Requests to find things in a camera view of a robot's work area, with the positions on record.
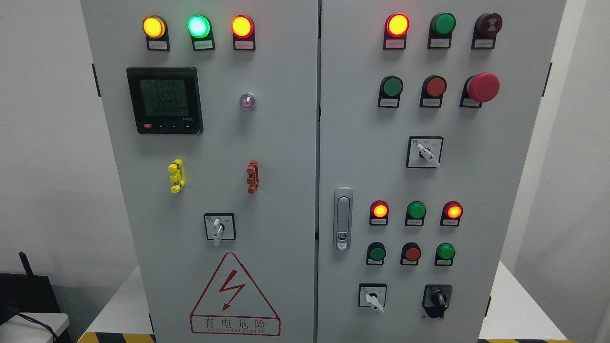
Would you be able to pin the yellow indicator lamp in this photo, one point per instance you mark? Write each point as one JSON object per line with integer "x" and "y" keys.
{"x": 155, "y": 29}

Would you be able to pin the red push button lower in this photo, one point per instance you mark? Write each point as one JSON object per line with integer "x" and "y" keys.
{"x": 411, "y": 254}

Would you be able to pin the dark red buzzer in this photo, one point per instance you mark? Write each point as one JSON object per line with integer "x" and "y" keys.
{"x": 486, "y": 28}

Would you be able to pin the red push button upper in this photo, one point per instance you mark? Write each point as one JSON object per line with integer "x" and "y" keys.
{"x": 432, "y": 91}

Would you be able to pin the red lit lamp left door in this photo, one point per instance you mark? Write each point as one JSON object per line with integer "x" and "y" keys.
{"x": 243, "y": 31}

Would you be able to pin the white rotary switch lower right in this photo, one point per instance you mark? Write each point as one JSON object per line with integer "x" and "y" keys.
{"x": 373, "y": 296}

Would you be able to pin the green lit indicator lamp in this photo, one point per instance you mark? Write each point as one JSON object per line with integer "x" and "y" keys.
{"x": 201, "y": 33}

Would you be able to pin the red lit lamp middle left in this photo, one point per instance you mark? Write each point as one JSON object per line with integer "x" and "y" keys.
{"x": 378, "y": 215}

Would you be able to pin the grey cabinet left door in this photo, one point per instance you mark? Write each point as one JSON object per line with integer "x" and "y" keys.
{"x": 275, "y": 226}

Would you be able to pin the black device with antenna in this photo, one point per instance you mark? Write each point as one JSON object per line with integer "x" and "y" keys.
{"x": 25, "y": 293}

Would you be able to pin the green lamp middle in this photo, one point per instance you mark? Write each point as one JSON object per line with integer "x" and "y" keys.
{"x": 415, "y": 214}

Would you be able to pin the red terminal connector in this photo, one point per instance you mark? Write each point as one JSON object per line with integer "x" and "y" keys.
{"x": 252, "y": 176}

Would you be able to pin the grey cabinet door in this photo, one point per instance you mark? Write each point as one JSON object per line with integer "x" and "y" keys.
{"x": 275, "y": 226}
{"x": 364, "y": 147}

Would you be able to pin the white rotary switch door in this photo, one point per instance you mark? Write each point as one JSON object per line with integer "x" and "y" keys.
{"x": 220, "y": 226}

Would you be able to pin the red emergency stop button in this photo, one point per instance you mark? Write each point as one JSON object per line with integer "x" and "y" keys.
{"x": 479, "y": 89}

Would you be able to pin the green lamp top right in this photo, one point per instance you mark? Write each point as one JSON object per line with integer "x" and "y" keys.
{"x": 440, "y": 31}

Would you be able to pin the red lit lamp top right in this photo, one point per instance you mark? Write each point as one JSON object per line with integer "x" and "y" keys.
{"x": 395, "y": 31}

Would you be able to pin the black digital power meter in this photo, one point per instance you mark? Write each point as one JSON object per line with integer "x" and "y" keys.
{"x": 165, "y": 100}

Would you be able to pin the white box lower left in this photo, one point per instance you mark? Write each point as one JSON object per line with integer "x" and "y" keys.
{"x": 19, "y": 330}

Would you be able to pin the green lamp lower right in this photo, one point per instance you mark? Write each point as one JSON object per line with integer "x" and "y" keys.
{"x": 445, "y": 254}

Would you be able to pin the red lit lamp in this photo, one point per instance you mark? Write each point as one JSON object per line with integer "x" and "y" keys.
{"x": 378, "y": 215}
{"x": 395, "y": 31}
{"x": 451, "y": 214}

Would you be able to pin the green push button lower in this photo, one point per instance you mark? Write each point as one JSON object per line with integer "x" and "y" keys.
{"x": 376, "y": 254}

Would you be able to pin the red electrical warning sticker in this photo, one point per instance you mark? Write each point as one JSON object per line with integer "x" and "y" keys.
{"x": 232, "y": 303}

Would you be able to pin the white rotary switch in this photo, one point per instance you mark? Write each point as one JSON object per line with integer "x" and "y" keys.
{"x": 424, "y": 152}
{"x": 373, "y": 296}

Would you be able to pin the yellow terminal connector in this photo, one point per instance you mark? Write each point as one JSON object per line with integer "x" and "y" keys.
{"x": 176, "y": 175}

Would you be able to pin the black rotary selector switch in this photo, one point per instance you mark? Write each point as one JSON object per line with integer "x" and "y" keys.
{"x": 436, "y": 299}

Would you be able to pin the silver door handle lock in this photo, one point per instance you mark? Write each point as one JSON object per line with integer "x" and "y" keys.
{"x": 343, "y": 201}

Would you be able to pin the red lit lamp middle right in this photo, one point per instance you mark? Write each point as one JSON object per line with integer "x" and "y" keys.
{"x": 451, "y": 214}

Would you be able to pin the grey cabinet right door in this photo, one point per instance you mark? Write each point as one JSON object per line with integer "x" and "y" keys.
{"x": 364, "y": 147}

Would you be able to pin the red push button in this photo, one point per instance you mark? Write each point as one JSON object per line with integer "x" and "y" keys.
{"x": 432, "y": 91}
{"x": 411, "y": 254}

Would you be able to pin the white rotary switch upper right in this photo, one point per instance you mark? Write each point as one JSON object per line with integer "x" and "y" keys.
{"x": 424, "y": 152}

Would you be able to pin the clear round light bulb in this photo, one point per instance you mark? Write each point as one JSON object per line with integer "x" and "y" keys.
{"x": 247, "y": 101}

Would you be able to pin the green push button upper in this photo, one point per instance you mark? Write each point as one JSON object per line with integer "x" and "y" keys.
{"x": 390, "y": 91}

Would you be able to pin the green push button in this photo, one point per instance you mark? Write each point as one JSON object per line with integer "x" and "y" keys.
{"x": 390, "y": 91}
{"x": 376, "y": 254}

